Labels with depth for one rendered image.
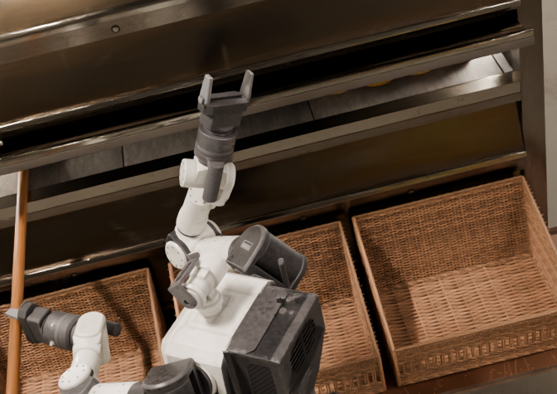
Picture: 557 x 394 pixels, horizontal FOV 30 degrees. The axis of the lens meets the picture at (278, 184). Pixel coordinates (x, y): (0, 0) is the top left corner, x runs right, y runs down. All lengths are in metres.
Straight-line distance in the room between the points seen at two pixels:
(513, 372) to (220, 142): 1.21
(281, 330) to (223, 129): 0.47
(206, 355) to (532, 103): 1.45
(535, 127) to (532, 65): 0.22
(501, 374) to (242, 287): 1.06
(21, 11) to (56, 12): 0.09
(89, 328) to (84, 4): 0.83
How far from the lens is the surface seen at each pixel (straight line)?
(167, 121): 2.73
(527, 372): 3.05
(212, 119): 2.24
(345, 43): 2.80
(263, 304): 2.17
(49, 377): 3.37
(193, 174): 2.32
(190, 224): 2.47
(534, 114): 3.17
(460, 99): 3.05
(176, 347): 2.15
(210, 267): 2.12
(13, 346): 2.58
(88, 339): 2.44
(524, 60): 3.06
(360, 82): 2.75
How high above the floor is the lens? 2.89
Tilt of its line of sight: 37 degrees down
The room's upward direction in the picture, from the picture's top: 13 degrees counter-clockwise
